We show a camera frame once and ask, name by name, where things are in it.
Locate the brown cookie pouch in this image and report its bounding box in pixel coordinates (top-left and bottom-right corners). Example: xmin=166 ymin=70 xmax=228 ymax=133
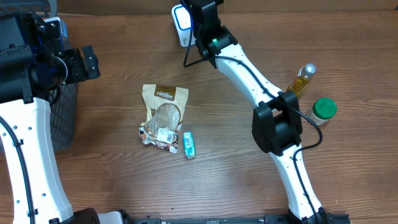
xmin=142 ymin=84 xmax=189 ymax=137

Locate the small printed snack bag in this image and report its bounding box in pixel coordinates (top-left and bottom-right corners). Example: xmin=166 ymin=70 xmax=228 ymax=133
xmin=139 ymin=124 xmax=182 ymax=154

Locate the yellow bottle silver cap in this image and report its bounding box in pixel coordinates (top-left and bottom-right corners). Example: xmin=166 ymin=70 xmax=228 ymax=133
xmin=287 ymin=63 xmax=317 ymax=98

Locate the green Kleenex tissue pack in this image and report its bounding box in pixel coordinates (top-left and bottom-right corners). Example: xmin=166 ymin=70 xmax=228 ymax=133
xmin=183 ymin=132 xmax=197 ymax=159

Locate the green white tissue cup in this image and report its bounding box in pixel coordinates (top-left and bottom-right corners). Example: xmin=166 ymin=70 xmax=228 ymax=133
xmin=307 ymin=98 xmax=337 ymax=126

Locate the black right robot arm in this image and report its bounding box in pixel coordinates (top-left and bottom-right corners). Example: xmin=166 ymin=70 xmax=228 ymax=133
xmin=181 ymin=0 xmax=328 ymax=223

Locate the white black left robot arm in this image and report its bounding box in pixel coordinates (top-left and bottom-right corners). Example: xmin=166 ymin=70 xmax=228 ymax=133
xmin=1 ymin=13 xmax=126 ymax=223

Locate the white barcode scanner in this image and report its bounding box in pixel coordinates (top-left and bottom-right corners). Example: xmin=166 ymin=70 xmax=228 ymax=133
xmin=171 ymin=4 xmax=191 ymax=47

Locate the grey plastic mesh basket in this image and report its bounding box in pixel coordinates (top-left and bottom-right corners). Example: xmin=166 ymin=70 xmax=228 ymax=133
xmin=1 ymin=0 xmax=77 ymax=151

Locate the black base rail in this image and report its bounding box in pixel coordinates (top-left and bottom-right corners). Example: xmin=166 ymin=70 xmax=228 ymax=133
xmin=74 ymin=214 xmax=352 ymax=224

